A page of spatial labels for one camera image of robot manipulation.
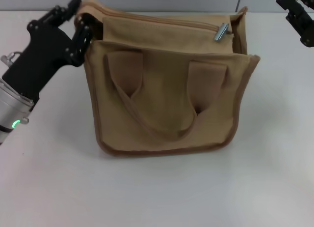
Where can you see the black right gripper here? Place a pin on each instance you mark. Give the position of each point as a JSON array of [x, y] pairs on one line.
[[308, 39]]

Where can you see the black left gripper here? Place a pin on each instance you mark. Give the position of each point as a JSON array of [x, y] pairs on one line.
[[41, 57]]

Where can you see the silver metal zipper pull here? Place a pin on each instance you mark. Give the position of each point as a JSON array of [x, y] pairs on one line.
[[220, 33]]

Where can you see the khaki canvas food bag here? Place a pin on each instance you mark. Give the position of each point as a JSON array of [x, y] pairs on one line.
[[166, 94]]

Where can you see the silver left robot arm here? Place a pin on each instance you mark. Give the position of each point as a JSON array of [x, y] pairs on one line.
[[11, 109]]

